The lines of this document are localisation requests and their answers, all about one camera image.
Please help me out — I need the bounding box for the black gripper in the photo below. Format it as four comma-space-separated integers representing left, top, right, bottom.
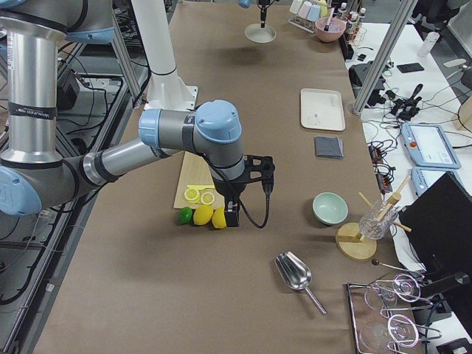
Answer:
257, 0, 270, 28
224, 201, 240, 227

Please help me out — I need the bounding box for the beige round plate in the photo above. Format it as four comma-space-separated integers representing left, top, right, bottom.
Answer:
244, 24, 277, 44

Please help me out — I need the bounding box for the cream rabbit tray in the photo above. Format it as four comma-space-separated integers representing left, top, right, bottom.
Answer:
300, 88, 346, 131

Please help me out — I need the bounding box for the black wooden glass tray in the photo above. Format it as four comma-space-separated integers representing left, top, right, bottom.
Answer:
346, 283, 442, 353

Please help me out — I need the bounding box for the whole yellow lemon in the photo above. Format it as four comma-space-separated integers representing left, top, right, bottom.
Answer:
212, 206, 227, 229
192, 205, 214, 226

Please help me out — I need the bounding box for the lemon slice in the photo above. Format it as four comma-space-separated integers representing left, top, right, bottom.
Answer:
200, 192, 215, 205
184, 187, 201, 204

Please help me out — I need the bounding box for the mint plastic cup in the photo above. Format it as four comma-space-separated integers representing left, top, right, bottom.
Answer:
289, 0, 303, 15

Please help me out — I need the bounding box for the white cup rack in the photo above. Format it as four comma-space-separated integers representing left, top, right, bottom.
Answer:
288, 15, 315, 30

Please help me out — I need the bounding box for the yellow plastic knife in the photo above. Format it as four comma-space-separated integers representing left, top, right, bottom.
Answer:
187, 184, 215, 190

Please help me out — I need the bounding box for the pink plastic cup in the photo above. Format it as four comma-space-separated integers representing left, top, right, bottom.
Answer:
298, 1, 313, 19

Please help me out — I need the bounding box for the green lime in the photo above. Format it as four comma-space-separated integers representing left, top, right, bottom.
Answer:
178, 206, 193, 225

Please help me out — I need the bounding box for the blue plastic cup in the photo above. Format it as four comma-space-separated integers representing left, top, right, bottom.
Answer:
307, 4, 321, 22

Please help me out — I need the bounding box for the bamboo cutting board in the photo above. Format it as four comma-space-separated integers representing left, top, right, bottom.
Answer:
173, 152, 224, 209

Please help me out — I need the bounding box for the yellow plastic cup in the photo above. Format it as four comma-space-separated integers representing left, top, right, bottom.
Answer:
318, 0, 330, 18

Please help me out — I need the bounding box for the steel muddler black tip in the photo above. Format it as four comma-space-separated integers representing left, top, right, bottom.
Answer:
324, 7, 335, 32

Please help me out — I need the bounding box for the pink bowl of ice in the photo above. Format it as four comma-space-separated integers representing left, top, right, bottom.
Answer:
315, 17, 346, 43

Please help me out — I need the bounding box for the stainless steel scoop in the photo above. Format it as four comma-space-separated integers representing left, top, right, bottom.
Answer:
275, 251, 327, 316

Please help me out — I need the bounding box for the mint green bowl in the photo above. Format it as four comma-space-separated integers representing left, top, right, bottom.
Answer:
312, 192, 348, 226

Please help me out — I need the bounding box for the grey folded cloth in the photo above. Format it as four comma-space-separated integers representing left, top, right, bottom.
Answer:
314, 136, 344, 159

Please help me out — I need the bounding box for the wooden mug tree stand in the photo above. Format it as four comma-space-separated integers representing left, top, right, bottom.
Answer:
336, 176, 412, 261

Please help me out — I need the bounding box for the crystal glass on stand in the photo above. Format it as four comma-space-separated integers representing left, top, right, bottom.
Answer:
359, 200, 398, 240

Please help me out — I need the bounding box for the black smartphone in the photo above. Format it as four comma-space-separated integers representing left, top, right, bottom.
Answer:
396, 63, 425, 74

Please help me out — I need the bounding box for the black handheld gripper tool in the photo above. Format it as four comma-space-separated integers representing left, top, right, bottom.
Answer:
390, 83, 423, 121

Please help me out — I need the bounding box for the clear drinking glass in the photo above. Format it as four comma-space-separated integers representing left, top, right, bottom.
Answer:
364, 274, 432, 310

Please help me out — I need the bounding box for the blue teach pendant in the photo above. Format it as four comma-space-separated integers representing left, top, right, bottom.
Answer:
400, 123, 462, 170
411, 167, 460, 196

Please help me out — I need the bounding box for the black monitor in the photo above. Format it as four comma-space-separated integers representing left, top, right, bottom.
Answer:
393, 171, 472, 296

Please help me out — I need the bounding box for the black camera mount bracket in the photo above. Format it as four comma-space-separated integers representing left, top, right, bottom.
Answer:
241, 155, 275, 195

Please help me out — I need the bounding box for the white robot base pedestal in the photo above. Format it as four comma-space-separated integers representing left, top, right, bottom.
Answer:
131, 0, 198, 111

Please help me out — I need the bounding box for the aluminium frame post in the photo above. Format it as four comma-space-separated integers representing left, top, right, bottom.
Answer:
352, 0, 417, 116

